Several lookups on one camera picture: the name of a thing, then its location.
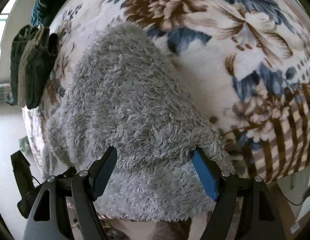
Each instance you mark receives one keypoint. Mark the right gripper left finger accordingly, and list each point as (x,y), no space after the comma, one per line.
(49,218)

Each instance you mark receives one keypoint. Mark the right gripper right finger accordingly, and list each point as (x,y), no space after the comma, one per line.
(259,217)

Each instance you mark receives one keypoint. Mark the grey fluffy fleece pants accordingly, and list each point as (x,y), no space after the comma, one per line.
(126,94)

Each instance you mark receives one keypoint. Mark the stack of folded clothes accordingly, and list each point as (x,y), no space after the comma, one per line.
(33,55)

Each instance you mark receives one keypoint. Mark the floral bed blanket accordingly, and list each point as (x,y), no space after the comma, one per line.
(245,62)

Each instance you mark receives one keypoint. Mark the window with white frame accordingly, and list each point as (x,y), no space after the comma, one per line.
(1,30)

